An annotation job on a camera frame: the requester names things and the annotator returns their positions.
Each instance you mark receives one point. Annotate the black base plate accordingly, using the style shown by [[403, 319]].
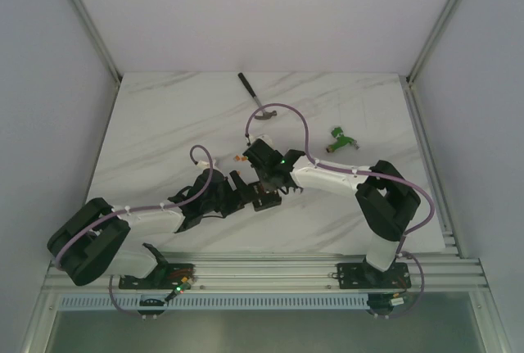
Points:
[[162, 277], [361, 275]]

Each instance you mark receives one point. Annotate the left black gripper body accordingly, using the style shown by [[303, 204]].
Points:
[[238, 183]]

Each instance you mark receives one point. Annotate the aluminium frame post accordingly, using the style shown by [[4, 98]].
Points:
[[96, 40], [437, 30]]

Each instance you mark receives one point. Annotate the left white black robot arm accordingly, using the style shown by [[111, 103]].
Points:
[[100, 239]]

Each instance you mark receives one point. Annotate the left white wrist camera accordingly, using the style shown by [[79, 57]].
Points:
[[203, 165]]

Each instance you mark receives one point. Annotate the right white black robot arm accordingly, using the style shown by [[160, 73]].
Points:
[[386, 201]]

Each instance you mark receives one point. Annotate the silver combination wrench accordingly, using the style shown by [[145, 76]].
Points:
[[293, 189]]

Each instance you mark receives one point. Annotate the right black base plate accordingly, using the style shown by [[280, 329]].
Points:
[[361, 275]]

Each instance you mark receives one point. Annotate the claw hammer black handle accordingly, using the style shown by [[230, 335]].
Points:
[[263, 115]]

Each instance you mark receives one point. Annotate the aluminium mounting rail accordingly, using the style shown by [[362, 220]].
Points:
[[314, 272]]

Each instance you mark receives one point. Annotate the left aluminium frame post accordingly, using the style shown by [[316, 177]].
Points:
[[96, 40]]

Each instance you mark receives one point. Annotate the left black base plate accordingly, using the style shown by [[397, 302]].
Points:
[[162, 277]]

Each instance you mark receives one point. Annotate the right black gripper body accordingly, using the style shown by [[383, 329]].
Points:
[[263, 174]]

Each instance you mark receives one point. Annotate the right aluminium frame post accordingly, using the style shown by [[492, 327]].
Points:
[[437, 30]]

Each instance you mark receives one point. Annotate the grey slotted cable duct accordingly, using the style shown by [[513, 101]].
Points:
[[208, 301]]

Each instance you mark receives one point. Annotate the black fuse box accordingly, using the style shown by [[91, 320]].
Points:
[[263, 200]]

